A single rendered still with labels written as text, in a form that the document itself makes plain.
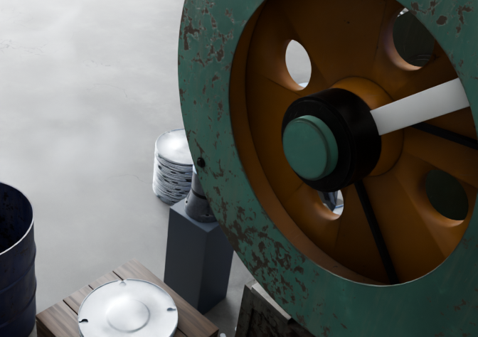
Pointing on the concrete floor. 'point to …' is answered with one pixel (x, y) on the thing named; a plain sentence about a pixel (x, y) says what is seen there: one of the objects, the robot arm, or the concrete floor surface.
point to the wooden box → (58, 317)
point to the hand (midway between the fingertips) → (334, 205)
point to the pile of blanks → (171, 180)
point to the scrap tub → (16, 263)
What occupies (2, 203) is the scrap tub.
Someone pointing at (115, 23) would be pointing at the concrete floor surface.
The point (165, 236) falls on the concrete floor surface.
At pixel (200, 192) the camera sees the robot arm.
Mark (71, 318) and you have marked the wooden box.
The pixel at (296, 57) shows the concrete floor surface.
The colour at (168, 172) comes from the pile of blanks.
